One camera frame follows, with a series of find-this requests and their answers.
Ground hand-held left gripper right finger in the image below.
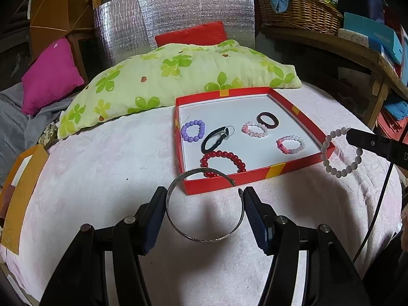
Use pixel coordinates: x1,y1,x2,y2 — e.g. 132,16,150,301
242,186,372,306

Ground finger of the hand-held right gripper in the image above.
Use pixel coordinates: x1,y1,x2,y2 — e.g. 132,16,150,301
346,127,408,168

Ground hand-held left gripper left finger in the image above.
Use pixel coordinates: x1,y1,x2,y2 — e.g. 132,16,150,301
40,186,168,306

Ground silver metal bangle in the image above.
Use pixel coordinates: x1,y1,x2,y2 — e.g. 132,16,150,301
165,167,246,243

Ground red bead bracelet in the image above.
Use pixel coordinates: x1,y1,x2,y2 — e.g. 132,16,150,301
200,150,248,179

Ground pink white bead bracelet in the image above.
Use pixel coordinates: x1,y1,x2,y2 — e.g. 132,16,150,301
276,135,306,155
241,121,269,138

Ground black hair tie with ring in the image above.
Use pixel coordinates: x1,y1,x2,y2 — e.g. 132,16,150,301
201,125,236,154

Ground purple bead bracelet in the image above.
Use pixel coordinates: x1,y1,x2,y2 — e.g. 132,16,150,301
181,119,206,143

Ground dark brown hair tie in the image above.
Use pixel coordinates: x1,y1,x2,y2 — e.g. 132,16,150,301
256,112,279,131

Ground red shallow cardboard box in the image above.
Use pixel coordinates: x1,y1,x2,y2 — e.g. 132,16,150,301
174,86,336,196

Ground red folded items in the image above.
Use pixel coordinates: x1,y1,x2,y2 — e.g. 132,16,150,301
377,108,408,135

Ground blue folded items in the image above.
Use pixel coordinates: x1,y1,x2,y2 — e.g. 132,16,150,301
382,101,408,121

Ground wooden shelf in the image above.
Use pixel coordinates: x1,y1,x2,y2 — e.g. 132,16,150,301
259,25,408,130

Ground small white box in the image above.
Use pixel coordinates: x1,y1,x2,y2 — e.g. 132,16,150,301
337,28,370,49

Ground light blue box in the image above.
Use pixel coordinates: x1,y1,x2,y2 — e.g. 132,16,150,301
342,12,403,65

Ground patterned cloth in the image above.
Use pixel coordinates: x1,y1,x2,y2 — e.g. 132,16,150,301
37,122,60,145

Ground wicker basket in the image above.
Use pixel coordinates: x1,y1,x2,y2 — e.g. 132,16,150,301
254,0,345,36

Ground green floral pillow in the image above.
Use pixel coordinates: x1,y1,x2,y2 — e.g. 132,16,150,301
57,40,303,140

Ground grey blanket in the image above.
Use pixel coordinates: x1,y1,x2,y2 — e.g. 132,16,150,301
0,82,74,187

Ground magenta pillow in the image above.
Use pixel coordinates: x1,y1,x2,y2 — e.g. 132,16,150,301
21,37,85,116

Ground red cushion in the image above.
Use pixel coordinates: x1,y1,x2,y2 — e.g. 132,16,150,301
154,21,228,49

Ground silver foil insulation mat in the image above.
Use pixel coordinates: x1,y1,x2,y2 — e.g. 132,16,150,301
93,0,256,84

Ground orange brown panel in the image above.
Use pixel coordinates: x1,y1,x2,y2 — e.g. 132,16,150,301
30,0,97,41

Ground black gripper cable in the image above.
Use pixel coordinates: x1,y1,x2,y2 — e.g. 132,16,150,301
351,162,395,259

